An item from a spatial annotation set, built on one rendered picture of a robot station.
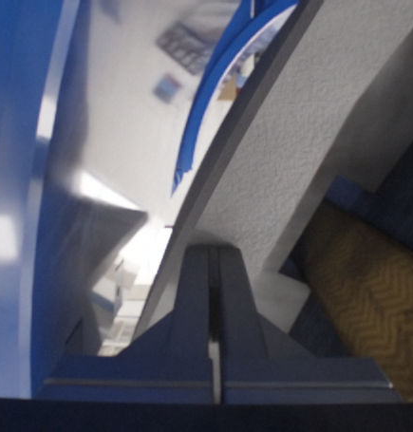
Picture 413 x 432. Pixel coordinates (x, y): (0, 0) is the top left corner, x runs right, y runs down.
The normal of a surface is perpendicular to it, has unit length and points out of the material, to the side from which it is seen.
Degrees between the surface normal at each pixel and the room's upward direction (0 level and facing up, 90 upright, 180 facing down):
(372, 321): 115
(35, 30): 90
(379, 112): 90
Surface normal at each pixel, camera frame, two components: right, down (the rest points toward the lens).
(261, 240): 0.00, 0.27
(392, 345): -0.90, -0.42
